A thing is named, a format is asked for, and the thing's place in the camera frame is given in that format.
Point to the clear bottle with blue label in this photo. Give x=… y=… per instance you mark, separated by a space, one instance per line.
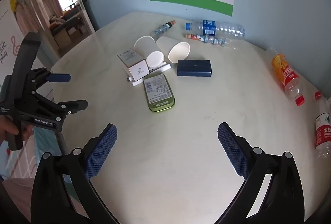
x=209 y=27

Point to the small bottle with brown cap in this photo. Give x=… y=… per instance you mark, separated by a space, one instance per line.
x=161 y=29

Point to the clear bottle with red label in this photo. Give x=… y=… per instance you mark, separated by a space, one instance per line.
x=322 y=130

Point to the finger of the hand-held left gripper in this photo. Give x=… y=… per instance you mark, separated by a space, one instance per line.
x=60 y=77
x=75 y=105

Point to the sofa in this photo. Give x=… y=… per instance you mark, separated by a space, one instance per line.
x=64 y=20

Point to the white trash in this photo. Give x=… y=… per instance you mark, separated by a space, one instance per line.
x=144 y=48

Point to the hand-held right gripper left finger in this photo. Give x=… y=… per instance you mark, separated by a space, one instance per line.
x=102 y=151

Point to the cardboard boxes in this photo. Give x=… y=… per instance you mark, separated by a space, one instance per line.
x=64 y=37

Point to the clear bottle with orange label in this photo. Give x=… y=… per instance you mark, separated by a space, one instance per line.
x=281 y=68

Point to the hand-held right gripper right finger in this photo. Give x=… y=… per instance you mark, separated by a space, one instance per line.
x=232 y=151

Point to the person's left hand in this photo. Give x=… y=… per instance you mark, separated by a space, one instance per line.
x=7 y=127

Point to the dark blue case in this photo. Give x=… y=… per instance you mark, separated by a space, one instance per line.
x=194 y=68

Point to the white printed panel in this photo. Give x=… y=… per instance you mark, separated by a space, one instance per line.
x=10 y=40

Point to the white paper cup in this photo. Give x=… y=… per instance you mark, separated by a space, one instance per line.
x=178 y=52

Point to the white marker pen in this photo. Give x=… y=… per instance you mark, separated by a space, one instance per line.
x=161 y=68

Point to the small bottle with colourful label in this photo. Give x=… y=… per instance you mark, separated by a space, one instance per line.
x=204 y=38

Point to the teal pink play mat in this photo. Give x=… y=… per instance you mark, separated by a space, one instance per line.
x=44 y=137

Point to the green metal tin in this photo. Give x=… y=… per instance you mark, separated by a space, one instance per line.
x=157 y=92

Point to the small white cardboard box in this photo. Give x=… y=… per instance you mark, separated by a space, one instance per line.
x=138 y=71

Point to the hanging clothes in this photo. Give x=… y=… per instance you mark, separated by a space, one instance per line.
x=20 y=14

